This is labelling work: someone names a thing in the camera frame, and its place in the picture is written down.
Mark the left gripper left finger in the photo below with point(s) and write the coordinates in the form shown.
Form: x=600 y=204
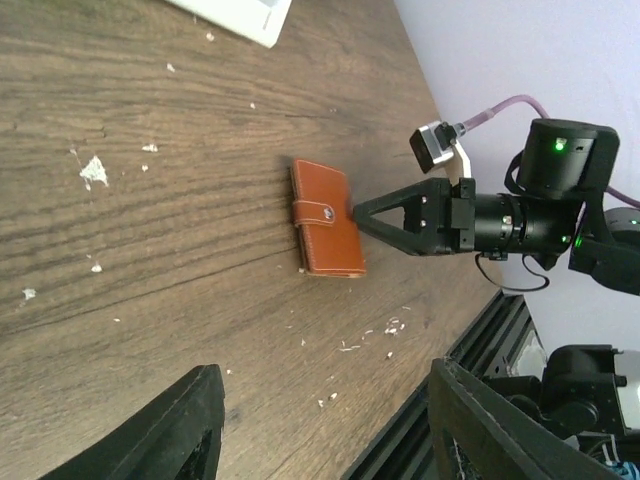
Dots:
x=177 y=435

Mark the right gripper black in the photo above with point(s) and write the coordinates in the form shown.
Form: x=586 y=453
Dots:
x=428 y=218

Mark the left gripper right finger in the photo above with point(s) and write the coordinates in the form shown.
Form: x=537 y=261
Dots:
x=500 y=441

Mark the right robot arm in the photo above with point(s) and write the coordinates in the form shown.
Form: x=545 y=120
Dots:
x=580 y=417

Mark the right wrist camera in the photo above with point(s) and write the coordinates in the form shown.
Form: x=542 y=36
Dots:
x=437 y=146

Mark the white bin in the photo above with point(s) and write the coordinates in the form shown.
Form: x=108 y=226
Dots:
x=260 y=21

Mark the black aluminium frame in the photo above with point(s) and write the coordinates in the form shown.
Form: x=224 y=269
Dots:
x=488 y=350

